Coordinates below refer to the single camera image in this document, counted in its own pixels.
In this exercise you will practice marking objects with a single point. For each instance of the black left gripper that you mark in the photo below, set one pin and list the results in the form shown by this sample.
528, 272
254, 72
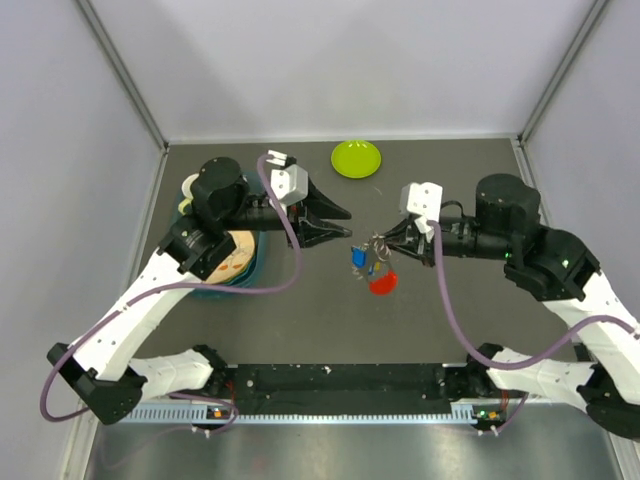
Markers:
318, 206

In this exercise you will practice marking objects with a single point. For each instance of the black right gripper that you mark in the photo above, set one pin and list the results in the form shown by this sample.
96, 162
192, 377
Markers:
404, 230

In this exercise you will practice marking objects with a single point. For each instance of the red-handled metal key holder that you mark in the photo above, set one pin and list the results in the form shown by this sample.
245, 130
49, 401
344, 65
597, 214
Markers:
371, 263

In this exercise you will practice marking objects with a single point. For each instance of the blue key tag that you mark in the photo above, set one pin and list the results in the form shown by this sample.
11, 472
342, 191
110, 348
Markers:
359, 256

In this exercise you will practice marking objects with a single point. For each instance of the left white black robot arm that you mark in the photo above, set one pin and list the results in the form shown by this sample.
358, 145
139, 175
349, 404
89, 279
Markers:
101, 366

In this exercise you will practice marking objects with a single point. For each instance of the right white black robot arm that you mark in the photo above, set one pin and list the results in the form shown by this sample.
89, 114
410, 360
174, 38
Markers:
594, 367

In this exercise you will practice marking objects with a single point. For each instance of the lime green plate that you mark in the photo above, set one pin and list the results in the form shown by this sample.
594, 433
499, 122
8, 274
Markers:
356, 159

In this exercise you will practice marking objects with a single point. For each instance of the patterned wooden plate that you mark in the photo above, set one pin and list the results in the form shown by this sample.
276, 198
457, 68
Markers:
238, 261

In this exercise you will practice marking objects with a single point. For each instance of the teal plastic basin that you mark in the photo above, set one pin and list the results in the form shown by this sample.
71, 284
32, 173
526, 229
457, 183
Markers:
248, 278

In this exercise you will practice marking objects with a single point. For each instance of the pale green mug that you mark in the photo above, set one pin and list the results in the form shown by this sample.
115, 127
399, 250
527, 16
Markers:
185, 204

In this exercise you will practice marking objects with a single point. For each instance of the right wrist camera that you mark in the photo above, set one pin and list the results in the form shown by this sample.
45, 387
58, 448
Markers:
420, 203

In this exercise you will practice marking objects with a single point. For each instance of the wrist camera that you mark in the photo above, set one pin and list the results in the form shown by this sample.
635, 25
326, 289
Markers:
289, 181
420, 203

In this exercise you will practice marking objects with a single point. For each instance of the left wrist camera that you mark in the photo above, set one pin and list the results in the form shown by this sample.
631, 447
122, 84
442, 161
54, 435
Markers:
289, 181

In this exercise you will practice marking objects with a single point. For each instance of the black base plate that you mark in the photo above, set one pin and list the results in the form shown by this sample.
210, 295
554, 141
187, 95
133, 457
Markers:
429, 381

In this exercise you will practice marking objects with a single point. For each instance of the aluminium frame rail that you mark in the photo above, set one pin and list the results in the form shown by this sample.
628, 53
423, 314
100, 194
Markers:
183, 385

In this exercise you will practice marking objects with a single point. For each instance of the grey slotted cable duct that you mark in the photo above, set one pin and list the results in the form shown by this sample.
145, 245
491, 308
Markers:
199, 413

